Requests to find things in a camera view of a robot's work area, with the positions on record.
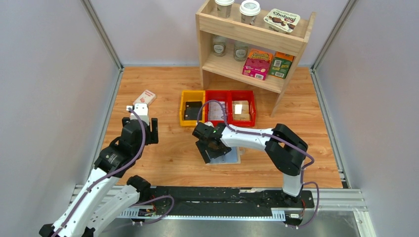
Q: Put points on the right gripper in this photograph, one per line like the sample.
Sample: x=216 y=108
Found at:
x=202 y=148

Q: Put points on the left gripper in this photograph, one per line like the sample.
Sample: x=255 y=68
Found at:
x=153 y=136

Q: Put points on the beige card holder wallet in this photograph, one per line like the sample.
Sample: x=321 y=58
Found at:
x=232 y=157

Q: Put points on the red plastic bin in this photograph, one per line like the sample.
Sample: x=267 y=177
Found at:
x=220 y=95
x=239 y=95

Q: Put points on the yellow plastic bin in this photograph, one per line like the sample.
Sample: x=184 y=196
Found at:
x=191 y=95

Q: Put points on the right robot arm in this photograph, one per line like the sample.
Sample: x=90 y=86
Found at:
x=286 y=150

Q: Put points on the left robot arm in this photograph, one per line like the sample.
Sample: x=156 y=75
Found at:
x=84 y=217

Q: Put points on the silver VIP card lower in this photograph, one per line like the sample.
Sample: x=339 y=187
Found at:
x=215 y=115

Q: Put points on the silver vip card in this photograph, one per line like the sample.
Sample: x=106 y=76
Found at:
x=215 y=115
x=215 y=106

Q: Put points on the silver VIP card upper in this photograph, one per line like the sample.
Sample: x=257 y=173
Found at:
x=215 y=106

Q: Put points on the black cards stack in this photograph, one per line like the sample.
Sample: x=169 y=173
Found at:
x=191 y=111

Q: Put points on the gold cards stack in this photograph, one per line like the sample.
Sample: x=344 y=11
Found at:
x=241 y=110

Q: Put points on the white red sponge pack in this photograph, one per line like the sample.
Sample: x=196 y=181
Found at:
x=147 y=97

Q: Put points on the pink orange Scrub Mommy box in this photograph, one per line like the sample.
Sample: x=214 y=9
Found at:
x=257 y=64

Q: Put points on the right glass jar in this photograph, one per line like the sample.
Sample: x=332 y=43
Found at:
x=240 y=51

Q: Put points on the glass jar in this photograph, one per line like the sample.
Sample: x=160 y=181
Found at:
x=240 y=51
x=219 y=45

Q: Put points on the wooden shelf unit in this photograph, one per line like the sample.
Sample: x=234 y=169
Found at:
x=208 y=24

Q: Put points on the left glass jar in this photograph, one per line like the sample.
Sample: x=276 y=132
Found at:
x=219 y=45

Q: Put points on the green carton box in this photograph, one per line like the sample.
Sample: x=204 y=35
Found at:
x=280 y=65

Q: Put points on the left paper coffee cup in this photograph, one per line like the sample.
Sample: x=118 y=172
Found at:
x=223 y=8

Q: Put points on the paper coffee cup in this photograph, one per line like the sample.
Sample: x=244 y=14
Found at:
x=249 y=10
x=223 y=8

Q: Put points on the Chobani yogurt cup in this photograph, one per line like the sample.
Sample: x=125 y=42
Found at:
x=282 y=21

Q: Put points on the right paper coffee cup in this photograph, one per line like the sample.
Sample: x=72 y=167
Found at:
x=249 y=10

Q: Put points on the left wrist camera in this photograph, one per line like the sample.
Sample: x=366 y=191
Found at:
x=141 y=109

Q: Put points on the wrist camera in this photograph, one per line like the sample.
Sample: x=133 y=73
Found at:
x=141 y=109
x=208 y=123

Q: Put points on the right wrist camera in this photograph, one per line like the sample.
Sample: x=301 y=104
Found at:
x=208 y=123

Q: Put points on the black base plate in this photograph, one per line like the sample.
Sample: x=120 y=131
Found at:
x=222 y=201

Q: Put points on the aluminium frame rail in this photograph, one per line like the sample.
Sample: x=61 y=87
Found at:
x=326 y=200

